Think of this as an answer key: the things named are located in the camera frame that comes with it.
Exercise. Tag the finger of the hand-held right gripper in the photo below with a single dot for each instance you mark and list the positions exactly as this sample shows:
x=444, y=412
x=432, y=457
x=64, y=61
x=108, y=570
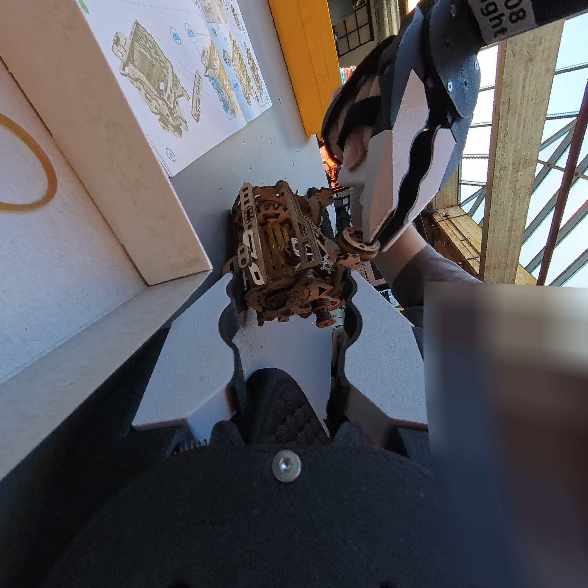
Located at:
x=404, y=138
x=438, y=160

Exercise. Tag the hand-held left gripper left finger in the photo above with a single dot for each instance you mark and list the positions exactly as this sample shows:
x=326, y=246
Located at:
x=183, y=367

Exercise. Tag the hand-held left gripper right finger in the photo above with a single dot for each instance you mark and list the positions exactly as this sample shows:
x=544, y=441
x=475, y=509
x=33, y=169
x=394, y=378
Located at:
x=386, y=367

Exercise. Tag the round wooden wheel part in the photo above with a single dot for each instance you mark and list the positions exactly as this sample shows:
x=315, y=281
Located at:
x=356, y=243

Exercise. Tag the wooden submarine model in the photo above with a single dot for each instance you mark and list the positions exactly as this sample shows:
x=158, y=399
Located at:
x=275, y=257

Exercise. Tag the person's right forearm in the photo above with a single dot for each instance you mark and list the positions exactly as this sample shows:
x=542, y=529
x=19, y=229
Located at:
x=427, y=275

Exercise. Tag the person's right hand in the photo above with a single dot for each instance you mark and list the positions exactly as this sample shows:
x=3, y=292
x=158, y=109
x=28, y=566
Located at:
x=356, y=151

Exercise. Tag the colourful plastic containers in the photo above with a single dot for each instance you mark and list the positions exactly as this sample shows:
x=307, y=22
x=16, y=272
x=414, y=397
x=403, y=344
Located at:
x=348, y=76

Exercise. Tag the black honeycomb seat cushion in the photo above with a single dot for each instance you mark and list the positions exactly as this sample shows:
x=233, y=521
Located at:
x=285, y=409

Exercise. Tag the yellow plastic bin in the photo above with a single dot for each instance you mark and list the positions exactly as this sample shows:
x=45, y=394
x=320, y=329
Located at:
x=303, y=59

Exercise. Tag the white cardboard tray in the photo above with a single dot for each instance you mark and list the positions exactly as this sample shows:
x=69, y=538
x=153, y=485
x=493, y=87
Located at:
x=92, y=183

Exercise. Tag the tan rubber band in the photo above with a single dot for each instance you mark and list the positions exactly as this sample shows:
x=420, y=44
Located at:
x=54, y=183

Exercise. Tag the open instruction booklet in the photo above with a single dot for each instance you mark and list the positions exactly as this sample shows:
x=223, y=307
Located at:
x=183, y=92

